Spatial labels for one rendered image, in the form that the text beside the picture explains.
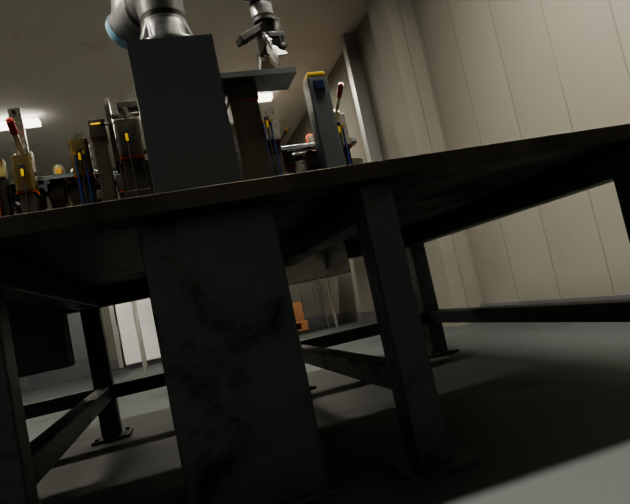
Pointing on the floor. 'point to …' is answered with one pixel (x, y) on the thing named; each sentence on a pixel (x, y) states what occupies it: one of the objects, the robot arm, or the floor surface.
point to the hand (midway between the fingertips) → (269, 75)
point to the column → (233, 359)
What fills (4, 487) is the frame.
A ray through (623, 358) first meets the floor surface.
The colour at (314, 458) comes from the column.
